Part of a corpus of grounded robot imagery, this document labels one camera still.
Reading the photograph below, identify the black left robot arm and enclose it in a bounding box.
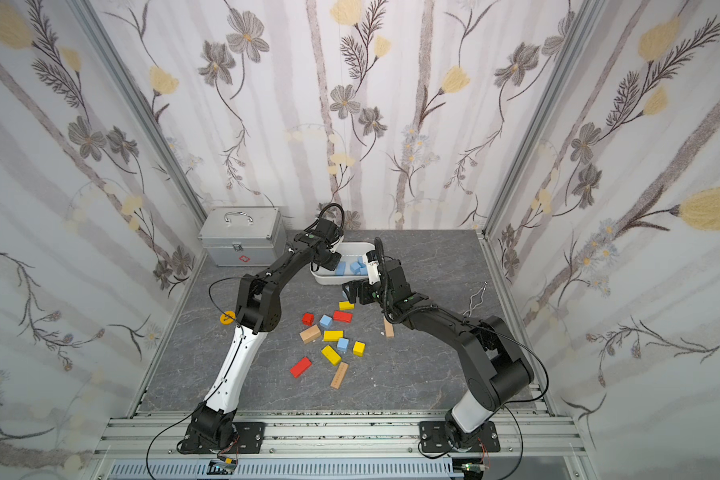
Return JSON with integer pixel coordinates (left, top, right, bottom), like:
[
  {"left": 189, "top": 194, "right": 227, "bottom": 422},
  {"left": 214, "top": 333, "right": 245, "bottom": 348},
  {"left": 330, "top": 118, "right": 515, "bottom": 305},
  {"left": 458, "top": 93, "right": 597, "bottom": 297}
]
[{"left": 177, "top": 218, "right": 343, "bottom": 454}]

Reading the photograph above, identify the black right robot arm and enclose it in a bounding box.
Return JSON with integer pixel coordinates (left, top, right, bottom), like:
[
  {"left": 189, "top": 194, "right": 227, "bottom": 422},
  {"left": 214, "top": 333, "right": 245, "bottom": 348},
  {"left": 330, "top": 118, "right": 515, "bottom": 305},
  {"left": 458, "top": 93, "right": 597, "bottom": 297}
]
[{"left": 342, "top": 259, "right": 535, "bottom": 449}]

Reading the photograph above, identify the white plastic tub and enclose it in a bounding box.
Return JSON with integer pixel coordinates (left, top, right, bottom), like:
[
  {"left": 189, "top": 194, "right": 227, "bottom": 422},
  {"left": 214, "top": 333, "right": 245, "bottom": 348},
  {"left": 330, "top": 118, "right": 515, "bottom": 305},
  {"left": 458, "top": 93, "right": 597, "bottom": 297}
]
[{"left": 312, "top": 242, "right": 374, "bottom": 286}]

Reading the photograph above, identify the red rectangular block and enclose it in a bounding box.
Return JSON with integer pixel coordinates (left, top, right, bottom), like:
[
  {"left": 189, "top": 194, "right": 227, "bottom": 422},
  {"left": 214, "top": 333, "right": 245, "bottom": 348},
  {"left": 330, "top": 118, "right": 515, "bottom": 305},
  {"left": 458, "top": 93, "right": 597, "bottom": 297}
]
[{"left": 333, "top": 311, "right": 353, "bottom": 324}]

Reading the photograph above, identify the natural wood long block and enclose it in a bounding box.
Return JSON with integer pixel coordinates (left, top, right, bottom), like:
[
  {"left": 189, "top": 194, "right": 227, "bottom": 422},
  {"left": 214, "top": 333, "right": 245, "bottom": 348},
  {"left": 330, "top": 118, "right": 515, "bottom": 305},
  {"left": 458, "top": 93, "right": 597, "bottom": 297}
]
[
  {"left": 383, "top": 319, "right": 395, "bottom": 338},
  {"left": 330, "top": 362, "right": 349, "bottom": 390}
]

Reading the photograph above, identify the yellow flat block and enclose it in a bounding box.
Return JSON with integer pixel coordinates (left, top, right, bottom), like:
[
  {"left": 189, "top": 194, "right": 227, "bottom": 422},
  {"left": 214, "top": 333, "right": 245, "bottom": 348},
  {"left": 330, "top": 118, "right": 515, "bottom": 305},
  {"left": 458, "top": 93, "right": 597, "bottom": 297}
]
[{"left": 323, "top": 330, "right": 344, "bottom": 342}]

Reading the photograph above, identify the yellow cube block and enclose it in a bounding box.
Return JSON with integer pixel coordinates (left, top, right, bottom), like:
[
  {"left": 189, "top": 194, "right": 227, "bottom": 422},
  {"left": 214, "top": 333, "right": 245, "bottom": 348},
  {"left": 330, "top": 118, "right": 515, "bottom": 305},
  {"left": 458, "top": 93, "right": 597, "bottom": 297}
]
[{"left": 353, "top": 341, "right": 366, "bottom": 357}]

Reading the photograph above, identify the yellow long block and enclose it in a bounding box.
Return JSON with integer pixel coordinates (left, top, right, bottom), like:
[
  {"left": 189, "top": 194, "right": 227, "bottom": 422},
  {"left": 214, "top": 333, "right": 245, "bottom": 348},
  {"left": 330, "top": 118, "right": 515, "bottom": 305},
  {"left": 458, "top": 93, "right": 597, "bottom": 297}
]
[{"left": 321, "top": 345, "right": 342, "bottom": 366}]

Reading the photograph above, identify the red long block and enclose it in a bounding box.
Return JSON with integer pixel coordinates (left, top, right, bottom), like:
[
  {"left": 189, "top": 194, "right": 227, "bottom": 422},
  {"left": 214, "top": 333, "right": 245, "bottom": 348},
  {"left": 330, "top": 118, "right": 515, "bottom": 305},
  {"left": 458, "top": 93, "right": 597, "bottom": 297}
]
[{"left": 290, "top": 357, "right": 312, "bottom": 379}]

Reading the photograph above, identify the silver first aid case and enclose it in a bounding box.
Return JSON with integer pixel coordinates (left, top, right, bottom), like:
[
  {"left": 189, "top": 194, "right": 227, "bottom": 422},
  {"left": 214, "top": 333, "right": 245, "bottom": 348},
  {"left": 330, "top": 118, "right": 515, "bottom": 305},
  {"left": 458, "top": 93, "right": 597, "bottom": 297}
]
[{"left": 198, "top": 207, "right": 286, "bottom": 267}]

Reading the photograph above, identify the yellow big blind chip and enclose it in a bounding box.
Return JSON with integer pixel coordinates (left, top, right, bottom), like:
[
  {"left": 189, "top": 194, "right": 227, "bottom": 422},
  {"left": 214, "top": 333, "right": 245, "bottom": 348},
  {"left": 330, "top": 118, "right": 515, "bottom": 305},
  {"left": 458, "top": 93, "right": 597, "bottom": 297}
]
[{"left": 219, "top": 311, "right": 236, "bottom": 325}]

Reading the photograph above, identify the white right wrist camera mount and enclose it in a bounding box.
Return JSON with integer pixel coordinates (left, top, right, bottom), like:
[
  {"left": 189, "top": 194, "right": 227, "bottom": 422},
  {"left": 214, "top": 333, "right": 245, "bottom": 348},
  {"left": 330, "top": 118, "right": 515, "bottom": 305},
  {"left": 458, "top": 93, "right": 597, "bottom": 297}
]
[{"left": 365, "top": 250, "right": 380, "bottom": 285}]

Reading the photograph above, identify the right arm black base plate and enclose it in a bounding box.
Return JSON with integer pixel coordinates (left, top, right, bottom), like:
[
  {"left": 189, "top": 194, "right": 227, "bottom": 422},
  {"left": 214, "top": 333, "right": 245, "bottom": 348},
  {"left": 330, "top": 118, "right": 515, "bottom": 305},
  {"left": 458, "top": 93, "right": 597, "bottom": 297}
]
[{"left": 418, "top": 420, "right": 501, "bottom": 455}]

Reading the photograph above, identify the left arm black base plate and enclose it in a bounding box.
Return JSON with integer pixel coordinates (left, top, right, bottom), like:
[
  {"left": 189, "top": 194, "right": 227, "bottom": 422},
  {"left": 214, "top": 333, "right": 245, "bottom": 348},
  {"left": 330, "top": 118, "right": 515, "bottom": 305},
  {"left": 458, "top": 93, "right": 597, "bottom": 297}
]
[{"left": 177, "top": 422, "right": 266, "bottom": 454}]

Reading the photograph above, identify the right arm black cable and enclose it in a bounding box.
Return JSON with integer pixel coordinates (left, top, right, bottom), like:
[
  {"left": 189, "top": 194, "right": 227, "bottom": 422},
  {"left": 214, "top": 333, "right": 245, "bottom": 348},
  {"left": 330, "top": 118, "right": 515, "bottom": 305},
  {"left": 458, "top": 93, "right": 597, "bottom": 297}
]
[{"left": 371, "top": 236, "right": 550, "bottom": 480}]

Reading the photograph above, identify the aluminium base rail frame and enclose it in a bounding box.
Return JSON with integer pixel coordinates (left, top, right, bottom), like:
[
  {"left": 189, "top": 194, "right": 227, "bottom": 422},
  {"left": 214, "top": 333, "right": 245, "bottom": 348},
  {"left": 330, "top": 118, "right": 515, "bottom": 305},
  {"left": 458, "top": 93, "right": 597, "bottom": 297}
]
[{"left": 83, "top": 407, "right": 597, "bottom": 479}]

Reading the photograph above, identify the white vented cable duct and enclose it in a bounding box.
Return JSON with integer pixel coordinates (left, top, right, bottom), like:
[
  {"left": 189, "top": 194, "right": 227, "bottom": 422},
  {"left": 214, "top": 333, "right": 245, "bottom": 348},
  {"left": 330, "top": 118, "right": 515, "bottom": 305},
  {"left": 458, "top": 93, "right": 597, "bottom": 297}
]
[{"left": 104, "top": 458, "right": 464, "bottom": 479}]

